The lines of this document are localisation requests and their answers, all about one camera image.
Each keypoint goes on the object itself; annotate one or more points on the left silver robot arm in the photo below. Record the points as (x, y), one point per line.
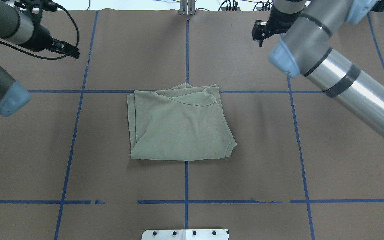
(21, 30)

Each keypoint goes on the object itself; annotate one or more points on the white metal bracket plate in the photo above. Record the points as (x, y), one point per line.
(186, 234)

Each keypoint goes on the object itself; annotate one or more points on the aluminium extrusion post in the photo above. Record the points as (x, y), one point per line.
(187, 7)

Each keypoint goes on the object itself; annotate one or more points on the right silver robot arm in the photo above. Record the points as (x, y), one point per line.
(304, 50)

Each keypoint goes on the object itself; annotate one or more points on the sage green long-sleeve shirt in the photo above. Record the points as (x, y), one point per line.
(184, 123)

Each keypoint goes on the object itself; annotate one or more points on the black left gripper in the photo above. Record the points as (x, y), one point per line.
(42, 38)

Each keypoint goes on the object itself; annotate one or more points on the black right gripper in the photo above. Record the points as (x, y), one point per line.
(277, 22)

